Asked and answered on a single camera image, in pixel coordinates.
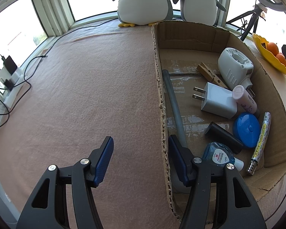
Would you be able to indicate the white usb charger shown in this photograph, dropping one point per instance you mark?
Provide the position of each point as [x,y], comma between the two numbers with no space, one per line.
[216,100]

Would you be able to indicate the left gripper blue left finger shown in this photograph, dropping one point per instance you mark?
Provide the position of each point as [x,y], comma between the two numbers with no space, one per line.
[46,207]

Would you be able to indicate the brown cardboard box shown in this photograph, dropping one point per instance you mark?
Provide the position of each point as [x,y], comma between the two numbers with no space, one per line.
[179,48]

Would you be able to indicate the grey metal spoon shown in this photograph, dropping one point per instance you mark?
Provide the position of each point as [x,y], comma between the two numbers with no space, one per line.
[175,109]

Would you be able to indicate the yellow fruit bowl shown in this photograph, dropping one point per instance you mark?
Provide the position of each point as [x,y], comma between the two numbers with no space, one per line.
[261,44]

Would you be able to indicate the white travel adapter plug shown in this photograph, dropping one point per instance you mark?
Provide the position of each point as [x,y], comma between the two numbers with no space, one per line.
[236,69]

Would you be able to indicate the black tripod stand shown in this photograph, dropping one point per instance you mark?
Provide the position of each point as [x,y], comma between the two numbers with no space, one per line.
[249,20]

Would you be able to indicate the patterned white lighter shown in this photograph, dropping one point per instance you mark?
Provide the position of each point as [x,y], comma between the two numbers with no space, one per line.
[261,143]

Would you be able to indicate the white power strip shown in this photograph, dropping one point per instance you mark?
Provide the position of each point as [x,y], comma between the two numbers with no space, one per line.
[11,85]

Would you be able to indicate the blue clear small bottle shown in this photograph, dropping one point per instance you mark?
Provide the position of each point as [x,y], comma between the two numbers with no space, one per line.
[218,154]

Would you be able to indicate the wooden clothespin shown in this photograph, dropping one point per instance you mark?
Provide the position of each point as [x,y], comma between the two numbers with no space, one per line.
[210,76]

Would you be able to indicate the pink lotion bottle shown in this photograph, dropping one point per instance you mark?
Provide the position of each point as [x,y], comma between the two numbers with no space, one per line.
[244,99]

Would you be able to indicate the blue round tape measure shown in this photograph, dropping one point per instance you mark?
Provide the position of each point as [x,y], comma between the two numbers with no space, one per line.
[246,128]

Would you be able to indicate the small penguin plush toy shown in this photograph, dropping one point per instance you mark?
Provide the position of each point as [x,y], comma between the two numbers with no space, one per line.
[200,11]

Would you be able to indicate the pink towel mat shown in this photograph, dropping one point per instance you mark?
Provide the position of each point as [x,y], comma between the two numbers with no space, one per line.
[93,83]

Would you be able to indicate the large penguin plush toy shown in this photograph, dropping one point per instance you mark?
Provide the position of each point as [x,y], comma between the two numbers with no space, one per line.
[143,12]

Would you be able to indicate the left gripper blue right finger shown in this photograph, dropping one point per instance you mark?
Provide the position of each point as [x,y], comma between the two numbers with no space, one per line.
[235,206]

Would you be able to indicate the black cylinder tube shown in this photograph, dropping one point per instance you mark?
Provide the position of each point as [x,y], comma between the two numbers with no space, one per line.
[220,135]

